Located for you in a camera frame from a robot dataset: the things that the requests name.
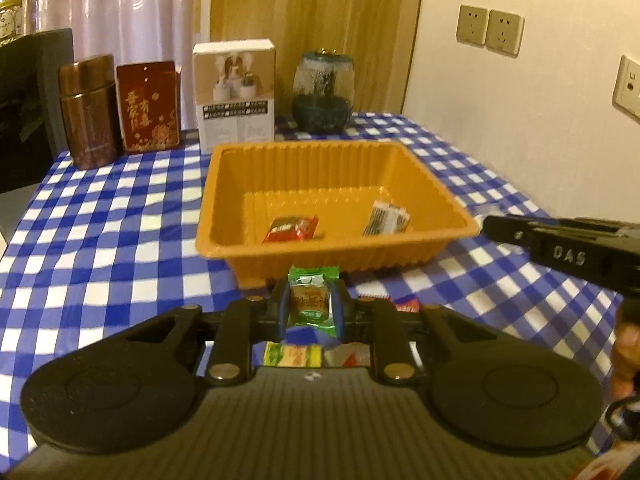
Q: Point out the red gold printed box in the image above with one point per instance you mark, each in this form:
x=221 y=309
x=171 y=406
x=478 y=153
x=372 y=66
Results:
x=147 y=107

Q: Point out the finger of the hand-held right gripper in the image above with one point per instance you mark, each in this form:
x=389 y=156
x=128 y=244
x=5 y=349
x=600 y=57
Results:
x=550 y=222
x=507 y=232

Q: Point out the beige wall socket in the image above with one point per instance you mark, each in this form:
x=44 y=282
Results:
x=630 y=89
x=472 y=25
x=505 y=31

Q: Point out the white cardboard box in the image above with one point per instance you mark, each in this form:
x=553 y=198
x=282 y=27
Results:
x=235 y=90

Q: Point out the yellowish box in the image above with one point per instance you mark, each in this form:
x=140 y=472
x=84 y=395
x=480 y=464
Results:
x=10 y=19

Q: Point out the grey striped snack packet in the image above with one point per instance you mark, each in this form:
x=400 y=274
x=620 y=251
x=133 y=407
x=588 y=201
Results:
x=386 y=217

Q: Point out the red white bag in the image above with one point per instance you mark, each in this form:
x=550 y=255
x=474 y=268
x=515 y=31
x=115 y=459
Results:
x=602 y=465

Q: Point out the orange plastic tray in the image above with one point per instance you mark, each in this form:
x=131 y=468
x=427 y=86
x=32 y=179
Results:
x=310 y=185

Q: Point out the wooden door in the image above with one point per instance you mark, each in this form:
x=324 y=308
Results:
x=320 y=5

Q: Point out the black chair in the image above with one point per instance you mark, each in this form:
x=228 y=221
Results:
x=30 y=110

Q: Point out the red candy packet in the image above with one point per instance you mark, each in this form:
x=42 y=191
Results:
x=290 y=229

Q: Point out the sheer curtain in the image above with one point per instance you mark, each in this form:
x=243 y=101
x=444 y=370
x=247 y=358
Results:
x=115 y=5

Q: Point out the brown metal tin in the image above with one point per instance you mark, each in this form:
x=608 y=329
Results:
x=90 y=110

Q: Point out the person's right hand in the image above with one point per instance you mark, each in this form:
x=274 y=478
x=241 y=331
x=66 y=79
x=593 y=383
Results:
x=627 y=350

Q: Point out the red striped snack packet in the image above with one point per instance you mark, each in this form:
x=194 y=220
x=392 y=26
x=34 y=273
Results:
x=409 y=304

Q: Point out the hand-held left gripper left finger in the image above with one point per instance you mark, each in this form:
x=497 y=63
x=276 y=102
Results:
x=283 y=306

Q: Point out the yellow green snack packet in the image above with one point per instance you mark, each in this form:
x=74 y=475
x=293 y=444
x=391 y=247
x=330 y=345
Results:
x=292 y=355

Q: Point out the white red snack packet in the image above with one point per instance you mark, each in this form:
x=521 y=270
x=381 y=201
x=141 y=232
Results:
x=347 y=355

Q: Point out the blue white checkered tablecloth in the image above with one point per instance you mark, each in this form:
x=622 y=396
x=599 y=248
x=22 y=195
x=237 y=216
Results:
x=100 y=235

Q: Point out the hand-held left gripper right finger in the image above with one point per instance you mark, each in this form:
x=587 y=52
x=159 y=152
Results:
x=336 y=310

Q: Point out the glass jar with green base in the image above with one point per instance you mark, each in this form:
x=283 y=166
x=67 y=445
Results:
x=322 y=90

